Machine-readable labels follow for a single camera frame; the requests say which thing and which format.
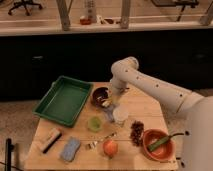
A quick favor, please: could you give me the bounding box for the yellow banana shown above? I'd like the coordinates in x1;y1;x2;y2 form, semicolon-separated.
101;99;112;107

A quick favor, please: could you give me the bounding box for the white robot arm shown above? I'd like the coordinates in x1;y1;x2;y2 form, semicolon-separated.
110;57;213;171

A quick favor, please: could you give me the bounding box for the green plastic tray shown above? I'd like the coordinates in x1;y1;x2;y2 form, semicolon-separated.
34;76;93;127

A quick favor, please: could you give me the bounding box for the dark brown bowl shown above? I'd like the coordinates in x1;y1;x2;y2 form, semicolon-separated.
92;87;109;108

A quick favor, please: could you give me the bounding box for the blue grey cloth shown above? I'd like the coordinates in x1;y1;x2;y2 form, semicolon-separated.
103;105;116;122

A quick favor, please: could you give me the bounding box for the white cup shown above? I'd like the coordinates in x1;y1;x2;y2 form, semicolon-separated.
113;107;129;125

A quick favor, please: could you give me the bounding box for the green cup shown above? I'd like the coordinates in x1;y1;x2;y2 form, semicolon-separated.
87;116;102;132

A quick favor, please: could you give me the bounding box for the brown grape bunch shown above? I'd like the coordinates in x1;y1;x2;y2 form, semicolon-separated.
130;121;144;146

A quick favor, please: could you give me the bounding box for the wooden table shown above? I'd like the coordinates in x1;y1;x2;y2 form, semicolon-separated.
24;86;178;171

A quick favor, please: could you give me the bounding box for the orange fruit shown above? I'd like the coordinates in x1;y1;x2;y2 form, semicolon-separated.
103;140;118;157

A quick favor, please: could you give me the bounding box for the green cucumber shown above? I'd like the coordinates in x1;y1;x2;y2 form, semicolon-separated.
147;136;170;152

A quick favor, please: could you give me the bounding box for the wooden brush block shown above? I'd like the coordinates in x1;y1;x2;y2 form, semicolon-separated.
38;128;62;153

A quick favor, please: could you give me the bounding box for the blue sponge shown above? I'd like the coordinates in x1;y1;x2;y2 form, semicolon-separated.
60;137;81;162

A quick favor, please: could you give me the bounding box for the orange bowl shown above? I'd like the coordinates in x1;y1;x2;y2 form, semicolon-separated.
142;129;175;162

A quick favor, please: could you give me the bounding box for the red object on shelf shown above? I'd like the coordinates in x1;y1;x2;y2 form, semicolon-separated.
80;16;92;25

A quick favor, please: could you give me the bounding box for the black stand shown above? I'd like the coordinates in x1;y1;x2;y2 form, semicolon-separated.
5;138;14;171

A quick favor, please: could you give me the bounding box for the black office chair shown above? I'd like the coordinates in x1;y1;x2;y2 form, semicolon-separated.
8;0;43;16

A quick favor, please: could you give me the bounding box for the black cable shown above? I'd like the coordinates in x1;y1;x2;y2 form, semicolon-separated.
169;132;185;138

